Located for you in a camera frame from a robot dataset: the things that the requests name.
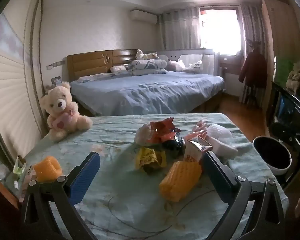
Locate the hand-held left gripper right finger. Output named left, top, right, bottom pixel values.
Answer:
left=202, top=151, right=285, bottom=240

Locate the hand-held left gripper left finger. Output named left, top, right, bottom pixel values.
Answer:
left=20, top=151, right=101, bottom=240

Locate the white trash bin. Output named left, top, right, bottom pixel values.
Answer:
left=252, top=135, right=292, bottom=176

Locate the printed paper carton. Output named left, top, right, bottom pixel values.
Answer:
left=183, top=133, right=214, bottom=167

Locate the white plastic wrap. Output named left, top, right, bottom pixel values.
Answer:
left=206, top=124, right=233, bottom=143

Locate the orange white plastic bag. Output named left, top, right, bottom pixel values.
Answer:
left=190, top=120, right=209, bottom=138

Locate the dark blue snack wrapper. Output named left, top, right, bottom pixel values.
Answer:
left=162, top=138, right=186, bottom=158

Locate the yellow snack wrapper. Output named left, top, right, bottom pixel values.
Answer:
left=136, top=147, right=167, bottom=174

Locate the red snack wrapper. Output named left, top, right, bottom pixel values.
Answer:
left=149, top=117, right=182, bottom=144

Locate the small white plastic bag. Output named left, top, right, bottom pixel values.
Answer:
left=135, top=124, right=153, bottom=145

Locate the black glossy cabinet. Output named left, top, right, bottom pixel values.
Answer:
left=266, top=80, right=300, bottom=140

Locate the green floral bed sheet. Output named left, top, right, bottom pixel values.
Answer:
left=5, top=113, right=289, bottom=240

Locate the coat rack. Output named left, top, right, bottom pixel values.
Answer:
left=242, top=38, right=264, bottom=108

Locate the brown plush toy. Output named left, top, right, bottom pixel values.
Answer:
left=286, top=61, right=300, bottom=90

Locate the green candy wrapper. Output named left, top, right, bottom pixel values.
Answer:
left=13, top=156, right=26, bottom=176

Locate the cream teddy bear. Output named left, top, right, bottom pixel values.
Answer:
left=40, top=81, right=93, bottom=141

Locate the green box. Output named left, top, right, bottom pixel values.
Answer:
left=275, top=57, right=297, bottom=88

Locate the dark red coat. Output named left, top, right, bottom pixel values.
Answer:
left=239, top=50, right=267, bottom=88

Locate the flat patterned pillow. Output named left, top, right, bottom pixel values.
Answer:
left=77, top=73, right=113, bottom=83

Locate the bed with blue sheet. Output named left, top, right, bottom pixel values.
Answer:
left=70, top=71, right=225, bottom=117

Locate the tall wooden wardrobe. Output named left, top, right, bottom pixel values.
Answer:
left=259, top=0, right=300, bottom=120

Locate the wooden desk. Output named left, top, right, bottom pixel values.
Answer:
left=219, top=55, right=243, bottom=75

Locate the small patterned pillow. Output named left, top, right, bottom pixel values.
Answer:
left=110, top=65, right=130, bottom=75

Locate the white sliding door wardrobe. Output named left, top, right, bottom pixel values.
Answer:
left=0, top=0, right=47, bottom=163

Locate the wooden headboard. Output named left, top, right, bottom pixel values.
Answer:
left=67, top=49, right=138, bottom=82

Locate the pink plush cushion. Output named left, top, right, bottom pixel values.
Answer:
left=166, top=60, right=185, bottom=72

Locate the grey curtain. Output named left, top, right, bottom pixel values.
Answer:
left=240, top=1, right=267, bottom=105
left=159, top=6, right=202, bottom=52

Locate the window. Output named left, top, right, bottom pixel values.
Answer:
left=199, top=9, right=243, bottom=55

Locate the white and yellow plush toy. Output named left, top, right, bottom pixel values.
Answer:
left=136, top=49, right=158, bottom=60

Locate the white air conditioner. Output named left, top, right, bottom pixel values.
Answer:
left=130, top=9, right=158, bottom=24

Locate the wall switch panel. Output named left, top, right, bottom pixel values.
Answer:
left=47, top=60, right=65, bottom=69

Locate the grey bed guard rail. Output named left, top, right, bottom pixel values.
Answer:
left=157, top=49, right=220, bottom=75

